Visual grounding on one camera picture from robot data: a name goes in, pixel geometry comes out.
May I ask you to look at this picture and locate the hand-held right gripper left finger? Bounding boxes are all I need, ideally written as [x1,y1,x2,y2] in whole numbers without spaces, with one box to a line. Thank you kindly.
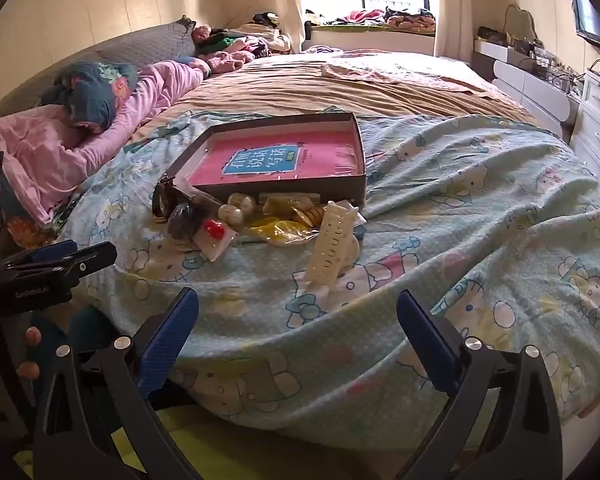
[32,287,203,480]

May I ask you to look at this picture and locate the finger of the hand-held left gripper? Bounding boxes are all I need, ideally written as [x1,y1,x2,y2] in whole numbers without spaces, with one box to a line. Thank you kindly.
[0,242,118,311]
[0,239,79,273]

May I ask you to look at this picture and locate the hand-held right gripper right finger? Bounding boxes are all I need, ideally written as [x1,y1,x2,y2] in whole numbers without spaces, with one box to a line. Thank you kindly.
[397,290,563,480]

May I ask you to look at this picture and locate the dark red strap watch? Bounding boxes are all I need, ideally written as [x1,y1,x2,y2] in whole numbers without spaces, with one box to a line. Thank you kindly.
[152,175,195,227]

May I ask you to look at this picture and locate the dark bead bracelet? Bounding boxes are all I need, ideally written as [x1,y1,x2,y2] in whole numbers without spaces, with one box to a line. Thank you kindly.
[167,202,211,242]

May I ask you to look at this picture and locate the white plastic jewelry holder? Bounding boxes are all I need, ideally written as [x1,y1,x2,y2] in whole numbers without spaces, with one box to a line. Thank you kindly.
[304,200,361,282]

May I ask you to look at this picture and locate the shallow cardboard box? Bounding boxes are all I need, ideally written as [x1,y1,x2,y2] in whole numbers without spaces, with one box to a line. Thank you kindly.
[172,112,368,208]

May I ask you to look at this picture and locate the person's left hand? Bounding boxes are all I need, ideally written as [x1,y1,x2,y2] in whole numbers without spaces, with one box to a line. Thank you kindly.
[17,326,42,380]

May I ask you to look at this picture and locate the orange floral cloth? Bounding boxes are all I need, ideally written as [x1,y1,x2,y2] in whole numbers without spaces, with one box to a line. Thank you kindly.
[6,211,57,249]

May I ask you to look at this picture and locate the dark teal cloth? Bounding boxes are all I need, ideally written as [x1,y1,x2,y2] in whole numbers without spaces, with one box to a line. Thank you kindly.
[40,307,119,367]

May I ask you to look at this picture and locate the pink quilt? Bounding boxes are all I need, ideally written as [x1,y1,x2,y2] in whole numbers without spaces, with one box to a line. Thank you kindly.
[0,57,205,229]

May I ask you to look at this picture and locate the red ball earrings on card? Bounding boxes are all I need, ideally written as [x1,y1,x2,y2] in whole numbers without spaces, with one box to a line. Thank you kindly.
[192,217,239,262]

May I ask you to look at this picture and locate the cartoon cat printed blanket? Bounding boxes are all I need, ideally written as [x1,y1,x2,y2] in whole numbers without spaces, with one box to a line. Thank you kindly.
[55,107,600,453]

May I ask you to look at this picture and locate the blue floral cloth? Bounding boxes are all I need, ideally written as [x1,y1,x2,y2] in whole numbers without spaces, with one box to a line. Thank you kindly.
[40,60,141,134]

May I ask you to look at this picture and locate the small clear earring bag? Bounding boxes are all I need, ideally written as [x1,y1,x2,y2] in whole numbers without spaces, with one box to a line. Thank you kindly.
[261,194,295,217]

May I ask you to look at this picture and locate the grey quilted headboard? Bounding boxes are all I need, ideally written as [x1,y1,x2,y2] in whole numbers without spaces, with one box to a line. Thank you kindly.
[0,16,199,126]

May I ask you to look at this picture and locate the pink plush toy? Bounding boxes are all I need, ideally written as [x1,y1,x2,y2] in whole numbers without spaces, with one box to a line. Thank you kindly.
[206,50,247,74]

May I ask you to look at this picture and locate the light floral thin blanket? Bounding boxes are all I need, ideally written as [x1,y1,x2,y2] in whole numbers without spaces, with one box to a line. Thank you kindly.
[321,51,491,94]

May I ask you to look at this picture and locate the grey white dressing table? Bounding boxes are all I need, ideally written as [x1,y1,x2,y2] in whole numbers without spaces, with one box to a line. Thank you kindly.
[471,39,581,127]

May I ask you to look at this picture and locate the pile of clothes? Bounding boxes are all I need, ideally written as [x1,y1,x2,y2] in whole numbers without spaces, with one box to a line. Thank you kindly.
[192,11,294,74]

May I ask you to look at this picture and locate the white chest of drawers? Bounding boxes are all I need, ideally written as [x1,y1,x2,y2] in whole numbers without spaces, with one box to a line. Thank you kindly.
[568,66,600,177]

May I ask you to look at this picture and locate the tan bed sheet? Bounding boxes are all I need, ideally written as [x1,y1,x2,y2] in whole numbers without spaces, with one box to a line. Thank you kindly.
[130,50,540,146]

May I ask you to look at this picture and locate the cream curtain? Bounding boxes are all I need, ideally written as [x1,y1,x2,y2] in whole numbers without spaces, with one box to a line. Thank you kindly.
[266,0,311,54]
[431,0,476,62]

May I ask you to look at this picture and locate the clothes on windowsill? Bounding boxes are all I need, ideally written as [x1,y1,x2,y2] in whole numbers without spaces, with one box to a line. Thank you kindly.
[304,6,439,32]

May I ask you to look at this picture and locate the cloud shaped mirror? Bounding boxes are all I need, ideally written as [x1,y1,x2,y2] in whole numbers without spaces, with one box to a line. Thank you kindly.
[504,4,536,44]

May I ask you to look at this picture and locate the amber bead bracelet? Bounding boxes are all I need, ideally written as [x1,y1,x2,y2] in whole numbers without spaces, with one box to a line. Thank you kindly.
[289,199,327,227]

